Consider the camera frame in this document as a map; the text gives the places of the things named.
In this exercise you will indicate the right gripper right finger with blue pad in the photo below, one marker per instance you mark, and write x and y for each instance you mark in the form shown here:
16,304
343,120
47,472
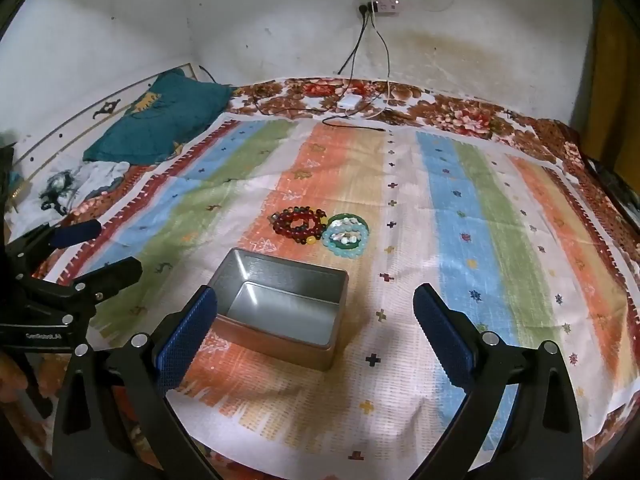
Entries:
542,438

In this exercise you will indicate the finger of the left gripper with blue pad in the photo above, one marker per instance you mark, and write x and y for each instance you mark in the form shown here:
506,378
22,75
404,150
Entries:
39,243
105,277

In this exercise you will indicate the white crumpled clothes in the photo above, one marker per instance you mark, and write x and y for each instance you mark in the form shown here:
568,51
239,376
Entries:
61,188

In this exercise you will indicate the rectangular metal tin box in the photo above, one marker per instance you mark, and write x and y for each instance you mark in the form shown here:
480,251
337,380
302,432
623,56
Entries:
288,310

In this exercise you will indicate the striped colourful woven mat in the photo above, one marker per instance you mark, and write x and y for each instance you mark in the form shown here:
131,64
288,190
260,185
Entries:
501,235

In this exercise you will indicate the floral brown bed sheet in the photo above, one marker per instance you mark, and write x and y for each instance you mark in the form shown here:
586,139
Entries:
392,106

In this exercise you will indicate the mustard yellow hanging cloth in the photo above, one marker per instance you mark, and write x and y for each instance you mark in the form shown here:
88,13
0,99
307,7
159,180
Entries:
611,135

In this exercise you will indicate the green jade bangle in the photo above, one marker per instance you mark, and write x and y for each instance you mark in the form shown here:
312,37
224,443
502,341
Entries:
346,236

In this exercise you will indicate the white charger adapter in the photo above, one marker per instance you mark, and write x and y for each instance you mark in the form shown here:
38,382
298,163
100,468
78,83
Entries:
351,101

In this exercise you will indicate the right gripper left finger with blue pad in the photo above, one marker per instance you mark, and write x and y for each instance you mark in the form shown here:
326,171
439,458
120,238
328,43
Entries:
90,439

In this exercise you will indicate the white power strip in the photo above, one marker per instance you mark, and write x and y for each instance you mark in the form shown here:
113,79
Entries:
382,7

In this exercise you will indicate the teal blanket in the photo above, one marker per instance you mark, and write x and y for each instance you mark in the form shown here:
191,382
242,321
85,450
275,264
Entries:
172,112

